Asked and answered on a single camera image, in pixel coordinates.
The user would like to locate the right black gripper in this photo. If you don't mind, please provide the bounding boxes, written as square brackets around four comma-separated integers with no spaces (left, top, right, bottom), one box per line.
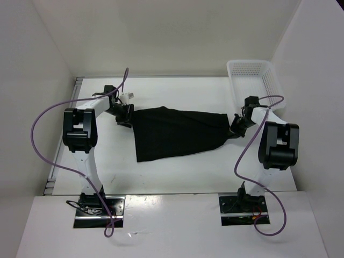
[225,113,256,139]

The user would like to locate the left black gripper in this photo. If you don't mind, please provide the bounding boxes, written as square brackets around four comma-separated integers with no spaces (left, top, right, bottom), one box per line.
[105,103,138,128]

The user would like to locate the black shorts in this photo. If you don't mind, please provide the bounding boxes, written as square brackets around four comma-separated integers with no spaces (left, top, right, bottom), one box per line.
[132,106,230,162]

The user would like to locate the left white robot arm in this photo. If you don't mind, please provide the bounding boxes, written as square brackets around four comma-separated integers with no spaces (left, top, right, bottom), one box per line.
[62,85,134,215]

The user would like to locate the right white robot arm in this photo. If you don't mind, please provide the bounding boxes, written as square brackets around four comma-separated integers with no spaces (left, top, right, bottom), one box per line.
[228,95,299,211]

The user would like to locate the white plastic basket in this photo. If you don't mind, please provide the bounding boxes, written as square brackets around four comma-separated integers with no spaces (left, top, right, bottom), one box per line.
[226,60,286,111]

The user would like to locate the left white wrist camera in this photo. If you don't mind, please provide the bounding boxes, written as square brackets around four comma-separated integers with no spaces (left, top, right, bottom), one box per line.
[119,92,134,105]

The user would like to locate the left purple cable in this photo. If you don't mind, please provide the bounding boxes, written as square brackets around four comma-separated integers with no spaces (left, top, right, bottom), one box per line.
[30,67,130,239]

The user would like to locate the purple cable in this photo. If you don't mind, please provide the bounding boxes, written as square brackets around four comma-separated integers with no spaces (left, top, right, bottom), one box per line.
[30,67,130,239]
[234,95,288,237]

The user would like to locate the aluminium table edge rail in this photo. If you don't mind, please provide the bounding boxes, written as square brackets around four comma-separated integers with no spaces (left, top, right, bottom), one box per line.
[43,77,84,196]

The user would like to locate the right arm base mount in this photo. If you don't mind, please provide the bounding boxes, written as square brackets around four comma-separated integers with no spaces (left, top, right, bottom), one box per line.
[218,193,270,226]

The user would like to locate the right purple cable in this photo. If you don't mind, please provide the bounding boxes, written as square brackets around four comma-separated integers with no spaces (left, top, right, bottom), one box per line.
[234,95,288,237]

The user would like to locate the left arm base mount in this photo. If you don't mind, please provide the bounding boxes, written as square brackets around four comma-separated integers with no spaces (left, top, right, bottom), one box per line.
[69,196,125,229]

